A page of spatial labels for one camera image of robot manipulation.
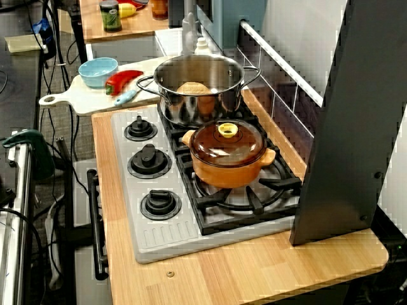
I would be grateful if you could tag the red toy chili pepper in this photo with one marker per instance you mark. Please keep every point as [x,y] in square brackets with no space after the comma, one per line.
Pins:
[122,79]

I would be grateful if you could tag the brown lid yellow knob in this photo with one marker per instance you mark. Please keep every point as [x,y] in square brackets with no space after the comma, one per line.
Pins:
[222,149]

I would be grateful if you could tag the orange toy pot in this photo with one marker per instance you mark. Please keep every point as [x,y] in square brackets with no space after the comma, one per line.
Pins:
[222,174]

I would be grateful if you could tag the stainless steel pot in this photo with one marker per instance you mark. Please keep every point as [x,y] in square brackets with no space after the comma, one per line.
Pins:
[190,108]

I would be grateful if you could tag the black stove knob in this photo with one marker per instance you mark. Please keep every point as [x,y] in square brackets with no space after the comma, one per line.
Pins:
[140,128]
[149,160]
[160,203]

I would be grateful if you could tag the toy bread loaf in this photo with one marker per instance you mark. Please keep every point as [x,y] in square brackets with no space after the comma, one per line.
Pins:
[192,88]

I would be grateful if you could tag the grey gas stove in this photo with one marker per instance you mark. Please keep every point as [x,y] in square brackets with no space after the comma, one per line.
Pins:
[165,235]

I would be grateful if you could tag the grey toy faucet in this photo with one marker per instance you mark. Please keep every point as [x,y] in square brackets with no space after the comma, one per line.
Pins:
[190,31]

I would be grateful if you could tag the brass counter screw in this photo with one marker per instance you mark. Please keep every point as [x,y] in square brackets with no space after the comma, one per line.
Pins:
[170,273]

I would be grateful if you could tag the white sink unit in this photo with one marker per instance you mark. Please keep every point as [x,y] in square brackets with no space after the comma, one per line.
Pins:
[127,51]

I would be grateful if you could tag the pale wooden cutting board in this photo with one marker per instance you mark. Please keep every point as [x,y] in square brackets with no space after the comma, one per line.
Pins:
[86,101]

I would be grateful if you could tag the teal blue cabinet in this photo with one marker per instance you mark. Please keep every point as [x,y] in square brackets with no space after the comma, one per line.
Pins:
[229,22]

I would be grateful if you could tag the light blue bowl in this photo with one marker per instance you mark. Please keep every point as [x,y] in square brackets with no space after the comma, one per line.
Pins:
[97,71]

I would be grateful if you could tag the dark grey upright panel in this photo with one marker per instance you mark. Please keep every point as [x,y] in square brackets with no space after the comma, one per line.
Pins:
[349,127]

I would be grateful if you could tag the orange brown jar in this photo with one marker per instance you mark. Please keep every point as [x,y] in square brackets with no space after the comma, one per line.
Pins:
[159,9]

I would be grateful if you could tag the yellow toy lemon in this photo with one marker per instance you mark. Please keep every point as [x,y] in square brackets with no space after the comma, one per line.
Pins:
[126,10]

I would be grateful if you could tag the dark green tool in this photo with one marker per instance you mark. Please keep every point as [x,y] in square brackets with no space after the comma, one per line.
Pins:
[41,152]

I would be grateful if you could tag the red toy item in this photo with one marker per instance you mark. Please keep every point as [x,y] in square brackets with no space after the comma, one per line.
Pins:
[140,2]

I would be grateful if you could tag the green labelled can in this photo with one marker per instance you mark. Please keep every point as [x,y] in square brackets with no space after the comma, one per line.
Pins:
[110,17]

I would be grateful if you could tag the wooden side table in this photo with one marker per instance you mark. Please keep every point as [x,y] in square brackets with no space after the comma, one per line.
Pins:
[92,28]

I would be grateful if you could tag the white power strip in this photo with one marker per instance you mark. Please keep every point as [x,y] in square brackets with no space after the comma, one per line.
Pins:
[51,238]

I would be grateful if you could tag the white toy oven front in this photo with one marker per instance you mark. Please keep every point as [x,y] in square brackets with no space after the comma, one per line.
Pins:
[82,286]

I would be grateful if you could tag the black desk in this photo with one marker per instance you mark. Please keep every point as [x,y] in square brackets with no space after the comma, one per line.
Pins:
[16,95]

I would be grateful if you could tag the beige flat box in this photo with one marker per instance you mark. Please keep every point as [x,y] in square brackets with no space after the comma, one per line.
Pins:
[23,44]

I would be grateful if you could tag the black upright post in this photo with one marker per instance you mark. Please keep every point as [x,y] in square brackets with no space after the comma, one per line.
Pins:
[78,38]

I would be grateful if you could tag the silver metal rail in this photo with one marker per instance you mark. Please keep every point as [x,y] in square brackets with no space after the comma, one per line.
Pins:
[16,222]

